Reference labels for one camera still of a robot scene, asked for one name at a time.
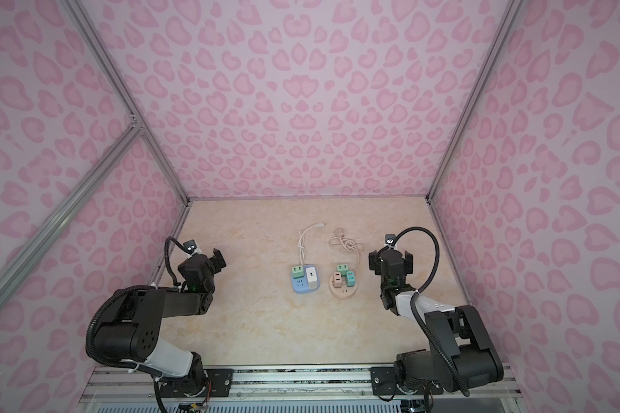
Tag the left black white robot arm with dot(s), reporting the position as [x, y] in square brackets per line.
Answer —
[125, 331]

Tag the diagonal aluminium frame bar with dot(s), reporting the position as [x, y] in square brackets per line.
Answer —
[14, 273]

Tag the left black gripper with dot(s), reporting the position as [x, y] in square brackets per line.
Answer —
[219, 262]

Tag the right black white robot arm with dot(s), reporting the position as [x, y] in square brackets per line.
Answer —
[461, 354]

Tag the pink round power strip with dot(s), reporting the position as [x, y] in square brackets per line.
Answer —
[342, 292]

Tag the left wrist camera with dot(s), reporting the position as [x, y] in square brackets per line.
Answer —
[190, 247]

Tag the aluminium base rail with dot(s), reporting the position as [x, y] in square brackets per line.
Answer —
[262, 383]

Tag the blue square power strip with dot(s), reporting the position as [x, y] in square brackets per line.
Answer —
[300, 286]

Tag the light green plug adapter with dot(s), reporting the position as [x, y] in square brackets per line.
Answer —
[298, 272]

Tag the white square plug adapter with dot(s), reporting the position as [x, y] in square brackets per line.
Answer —
[312, 277]

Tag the teal plug adapter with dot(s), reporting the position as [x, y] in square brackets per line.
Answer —
[350, 279]

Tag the pink plug adapter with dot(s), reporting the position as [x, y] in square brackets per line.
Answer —
[337, 280]

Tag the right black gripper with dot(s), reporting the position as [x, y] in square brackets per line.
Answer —
[393, 261]

